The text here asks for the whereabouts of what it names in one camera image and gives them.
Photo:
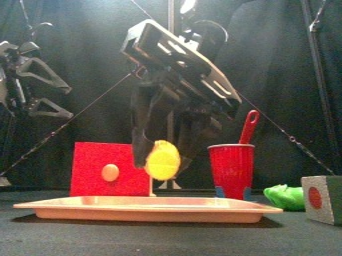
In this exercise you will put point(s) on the red plastic cup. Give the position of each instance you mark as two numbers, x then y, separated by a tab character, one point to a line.
232	171

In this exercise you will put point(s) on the grey block with red dot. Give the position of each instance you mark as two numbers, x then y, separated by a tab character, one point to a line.
325	200

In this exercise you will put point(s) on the vertical metal frame post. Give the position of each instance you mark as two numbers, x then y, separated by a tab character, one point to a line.
172	10

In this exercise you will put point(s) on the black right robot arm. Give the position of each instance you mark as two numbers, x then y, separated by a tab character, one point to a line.
209	35

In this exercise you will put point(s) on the thin diagonal frame rod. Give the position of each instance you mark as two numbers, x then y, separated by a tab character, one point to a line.
289	137
67	125

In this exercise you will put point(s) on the slanted black frame pole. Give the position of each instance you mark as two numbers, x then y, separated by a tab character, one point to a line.
319	66

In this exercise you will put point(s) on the pink plastic tray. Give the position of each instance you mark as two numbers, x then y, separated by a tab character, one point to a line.
148	209

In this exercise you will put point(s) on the yellow plastic lemon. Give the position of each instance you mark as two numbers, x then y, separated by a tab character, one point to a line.
164	160

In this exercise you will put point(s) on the green toy vegetable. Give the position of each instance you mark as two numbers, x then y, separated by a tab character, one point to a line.
285	197

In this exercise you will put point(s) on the red drawer box, wooden knob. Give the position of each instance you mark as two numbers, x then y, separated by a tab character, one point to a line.
95	156

